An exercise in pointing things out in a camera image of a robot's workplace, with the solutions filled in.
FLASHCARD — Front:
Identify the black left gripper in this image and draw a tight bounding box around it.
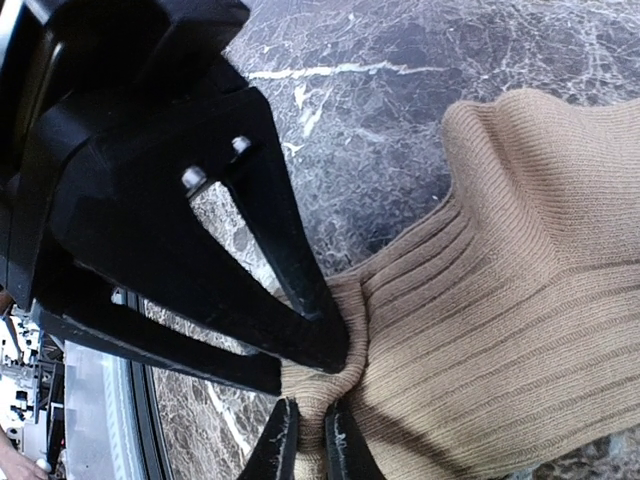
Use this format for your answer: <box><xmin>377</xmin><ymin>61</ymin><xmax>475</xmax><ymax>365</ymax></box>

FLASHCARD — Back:
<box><xmin>1</xmin><ymin>1</ymin><xmax>250</xmax><ymax>308</ymax></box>

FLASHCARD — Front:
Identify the black front table rail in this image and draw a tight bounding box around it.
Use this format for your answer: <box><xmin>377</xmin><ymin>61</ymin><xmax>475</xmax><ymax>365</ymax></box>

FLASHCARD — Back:
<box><xmin>129</xmin><ymin>362</ymin><xmax>173</xmax><ymax>480</ymax></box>

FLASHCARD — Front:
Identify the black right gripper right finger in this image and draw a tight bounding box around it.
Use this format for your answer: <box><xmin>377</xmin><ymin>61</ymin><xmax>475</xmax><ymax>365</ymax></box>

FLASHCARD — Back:
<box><xmin>324</xmin><ymin>399</ymin><xmax>385</xmax><ymax>480</ymax></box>

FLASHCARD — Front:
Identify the tan ribbed sock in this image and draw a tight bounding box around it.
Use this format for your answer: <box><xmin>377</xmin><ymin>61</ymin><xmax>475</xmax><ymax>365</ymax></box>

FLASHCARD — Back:
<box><xmin>282</xmin><ymin>89</ymin><xmax>639</xmax><ymax>479</ymax></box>

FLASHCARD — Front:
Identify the white slotted cable duct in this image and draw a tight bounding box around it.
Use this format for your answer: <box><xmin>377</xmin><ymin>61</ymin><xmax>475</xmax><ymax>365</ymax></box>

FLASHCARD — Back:
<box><xmin>102</xmin><ymin>354</ymin><xmax>146</xmax><ymax>480</ymax></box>

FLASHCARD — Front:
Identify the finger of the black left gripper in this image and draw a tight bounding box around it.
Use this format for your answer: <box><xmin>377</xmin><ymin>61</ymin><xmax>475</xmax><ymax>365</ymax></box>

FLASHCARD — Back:
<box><xmin>49</xmin><ymin>88</ymin><xmax>349</xmax><ymax>374</ymax></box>
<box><xmin>32</xmin><ymin>281</ymin><xmax>281</xmax><ymax>396</ymax></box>

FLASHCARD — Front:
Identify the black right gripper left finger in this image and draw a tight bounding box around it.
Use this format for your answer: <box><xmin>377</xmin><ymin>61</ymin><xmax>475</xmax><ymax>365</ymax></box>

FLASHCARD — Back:
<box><xmin>238</xmin><ymin>398</ymin><xmax>299</xmax><ymax>480</ymax></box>

